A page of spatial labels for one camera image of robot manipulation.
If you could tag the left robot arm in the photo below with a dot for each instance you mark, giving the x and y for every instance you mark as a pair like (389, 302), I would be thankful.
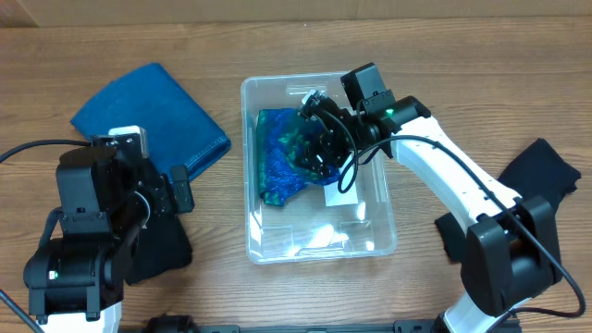
(109, 191)

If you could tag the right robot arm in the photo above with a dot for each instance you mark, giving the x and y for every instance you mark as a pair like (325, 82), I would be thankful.
(511, 243)

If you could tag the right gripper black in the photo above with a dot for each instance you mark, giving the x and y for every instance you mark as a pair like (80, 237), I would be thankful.
(326, 137)

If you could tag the clear plastic storage bin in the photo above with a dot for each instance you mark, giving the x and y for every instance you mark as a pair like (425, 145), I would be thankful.
(304, 229)

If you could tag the white label in bin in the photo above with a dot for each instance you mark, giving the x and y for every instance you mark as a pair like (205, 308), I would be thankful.
(335, 198)

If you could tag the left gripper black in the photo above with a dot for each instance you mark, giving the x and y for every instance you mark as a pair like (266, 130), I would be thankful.
(163, 193)

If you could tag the blue denim cloth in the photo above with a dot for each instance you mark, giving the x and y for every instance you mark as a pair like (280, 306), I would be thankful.
(179, 131)

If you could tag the sparkly blue green cloth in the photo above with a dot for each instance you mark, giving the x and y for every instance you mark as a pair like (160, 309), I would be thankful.
(282, 137)

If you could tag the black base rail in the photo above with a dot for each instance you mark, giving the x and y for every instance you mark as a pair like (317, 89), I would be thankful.
(185, 324)

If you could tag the black cloth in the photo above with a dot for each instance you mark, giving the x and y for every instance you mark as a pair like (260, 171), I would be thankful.
(536, 171)
(162, 245)

